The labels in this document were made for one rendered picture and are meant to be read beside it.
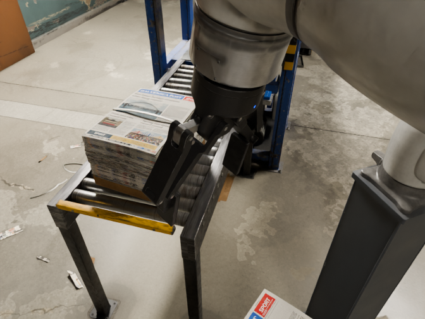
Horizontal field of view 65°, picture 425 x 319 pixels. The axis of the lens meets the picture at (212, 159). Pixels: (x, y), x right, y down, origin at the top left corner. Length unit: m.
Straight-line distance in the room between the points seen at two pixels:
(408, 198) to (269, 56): 0.80
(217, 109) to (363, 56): 0.17
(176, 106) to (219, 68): 0.97
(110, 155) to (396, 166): 0.86
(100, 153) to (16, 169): 1.80
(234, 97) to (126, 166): 0.85
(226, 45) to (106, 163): 0.95
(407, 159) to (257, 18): 0.76
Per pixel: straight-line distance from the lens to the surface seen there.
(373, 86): 0.20
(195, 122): 0.34
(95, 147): 1.18
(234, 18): 0.27
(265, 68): 0.30
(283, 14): 0.23
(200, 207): 1.17
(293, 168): 2.62
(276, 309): 0.95
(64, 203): 1.27
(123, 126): 1.18
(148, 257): 2.04
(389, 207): 1.02
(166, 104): 1.28
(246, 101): 0.32
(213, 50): 0.29
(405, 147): 0.96
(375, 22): 0.18
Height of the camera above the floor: 1.66
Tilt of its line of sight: 39 degrees down
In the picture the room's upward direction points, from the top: straight up
